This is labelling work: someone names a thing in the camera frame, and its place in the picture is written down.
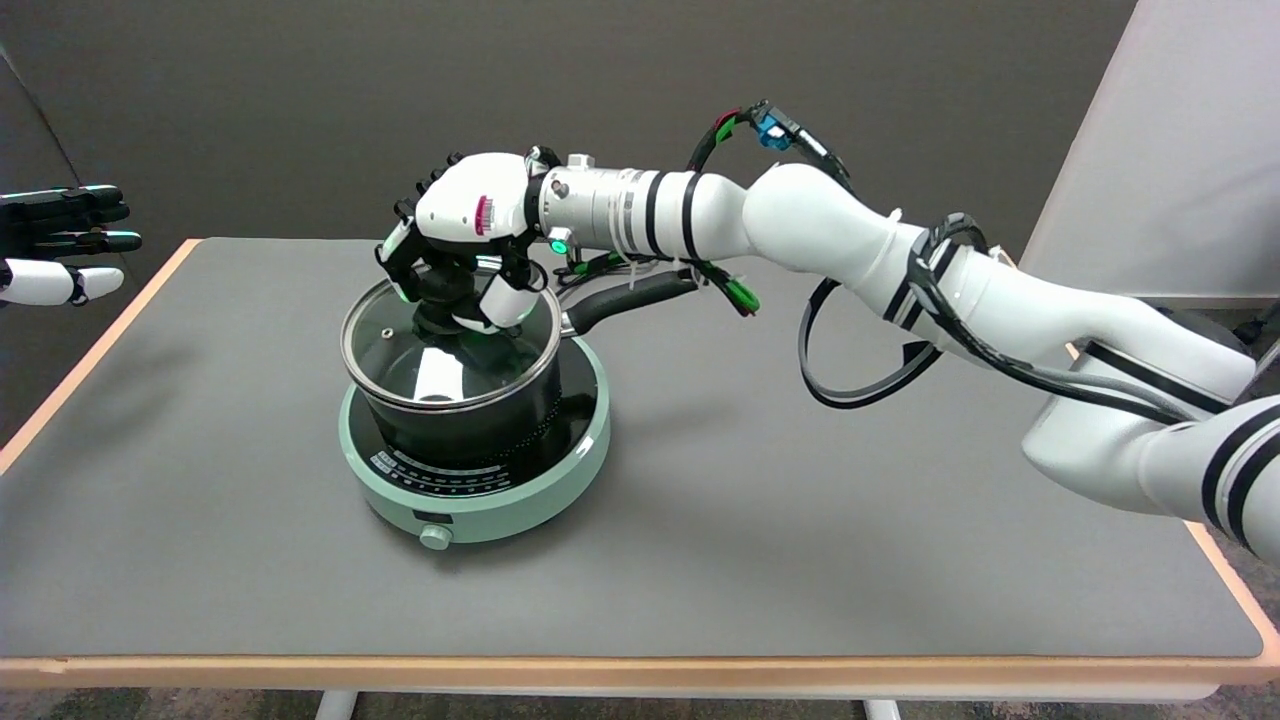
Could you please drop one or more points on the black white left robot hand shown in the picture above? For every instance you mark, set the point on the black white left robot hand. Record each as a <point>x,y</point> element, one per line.
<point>45,280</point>

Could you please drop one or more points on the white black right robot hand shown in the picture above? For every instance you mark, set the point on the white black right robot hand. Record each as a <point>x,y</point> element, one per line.
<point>465,195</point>

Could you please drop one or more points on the glass pot lid black knob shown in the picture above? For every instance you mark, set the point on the glass pot lid black knob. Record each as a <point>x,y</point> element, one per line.
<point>400,360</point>

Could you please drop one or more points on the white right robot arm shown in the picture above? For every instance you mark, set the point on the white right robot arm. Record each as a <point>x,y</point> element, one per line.
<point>820,220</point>

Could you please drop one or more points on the mint green induction cooker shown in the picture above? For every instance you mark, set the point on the mint green induction cooker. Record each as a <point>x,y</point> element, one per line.
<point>500,510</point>

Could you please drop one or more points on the grey table mat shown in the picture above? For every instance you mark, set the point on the grey table mat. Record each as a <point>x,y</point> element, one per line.
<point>800,520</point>

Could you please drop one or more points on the white table leg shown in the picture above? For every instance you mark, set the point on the white table leg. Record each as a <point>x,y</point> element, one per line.
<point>335,706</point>
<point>882,710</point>

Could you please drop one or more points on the dark chair base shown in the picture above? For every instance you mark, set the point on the dark chair base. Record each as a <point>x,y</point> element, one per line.
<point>1262,325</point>

